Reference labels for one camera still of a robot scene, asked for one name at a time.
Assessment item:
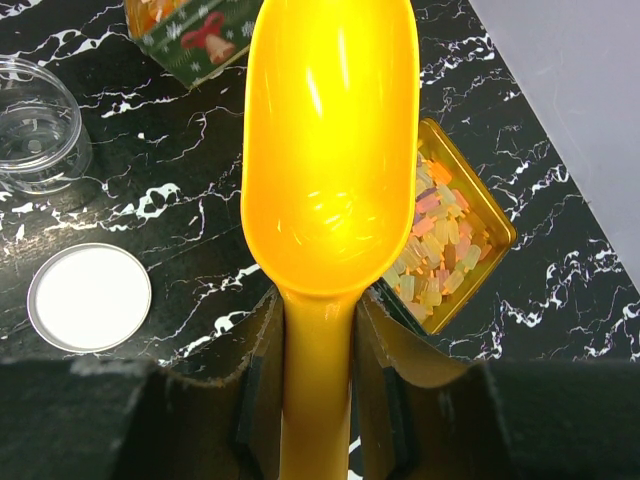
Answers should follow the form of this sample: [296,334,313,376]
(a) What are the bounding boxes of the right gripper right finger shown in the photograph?
[353,294,639,479]

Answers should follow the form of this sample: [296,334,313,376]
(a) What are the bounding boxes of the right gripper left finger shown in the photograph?
[1,290,283,479]

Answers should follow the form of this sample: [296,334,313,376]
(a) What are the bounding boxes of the yellow plastic scoop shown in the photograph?
[241,1,420,479]

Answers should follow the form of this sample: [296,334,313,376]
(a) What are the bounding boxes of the gold tin with lollipops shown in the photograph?
[124,0,262,89]

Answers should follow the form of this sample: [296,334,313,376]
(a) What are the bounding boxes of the white jar lid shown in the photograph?
[26,243,152,354]

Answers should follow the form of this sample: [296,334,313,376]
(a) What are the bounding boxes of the gold tin with gummies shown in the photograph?
[379,119,516,335]

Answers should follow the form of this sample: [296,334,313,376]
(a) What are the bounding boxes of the black marble pattern mat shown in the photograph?
[1,1,639,479]

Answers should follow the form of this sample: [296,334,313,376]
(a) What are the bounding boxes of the clear plastic jar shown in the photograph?
[1,55,93,196]

